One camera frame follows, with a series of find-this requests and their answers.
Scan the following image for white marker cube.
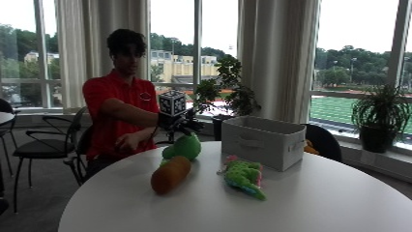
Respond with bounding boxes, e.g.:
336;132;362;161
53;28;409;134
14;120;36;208
157;90;188;117

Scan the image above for black metal-framed chair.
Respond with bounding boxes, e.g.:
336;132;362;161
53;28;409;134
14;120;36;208
62;125;94;188
0;98;21;178
12;105;90;215

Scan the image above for orange carrot plush toy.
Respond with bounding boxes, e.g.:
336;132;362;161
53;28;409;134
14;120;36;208
149;132;202;195

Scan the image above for tall leafy potted plant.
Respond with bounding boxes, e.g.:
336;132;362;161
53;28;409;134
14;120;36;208
193;54;262;142

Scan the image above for the person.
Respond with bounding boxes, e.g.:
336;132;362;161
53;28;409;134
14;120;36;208
81;28;206;184

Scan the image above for grey fabric storage box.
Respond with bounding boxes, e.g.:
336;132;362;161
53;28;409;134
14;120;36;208
220;115;308;173

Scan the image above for green dinosaur plush toy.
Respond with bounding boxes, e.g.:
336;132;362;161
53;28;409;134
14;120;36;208
216;155;268;202

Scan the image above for white side table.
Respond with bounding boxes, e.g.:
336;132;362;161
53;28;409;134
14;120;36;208
0;110;17;128

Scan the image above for beige curtain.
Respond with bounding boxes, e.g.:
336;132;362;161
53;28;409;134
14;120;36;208
54;0;152;111
237;0;321;124

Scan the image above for black round-backed chair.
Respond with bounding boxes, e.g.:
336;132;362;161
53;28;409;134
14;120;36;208
300;123;344;163

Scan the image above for bushy potted plant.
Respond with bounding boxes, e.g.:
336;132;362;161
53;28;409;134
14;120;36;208
350;83;412;155

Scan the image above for black glove cable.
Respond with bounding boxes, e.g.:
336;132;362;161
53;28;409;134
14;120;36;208
146;126;177;145

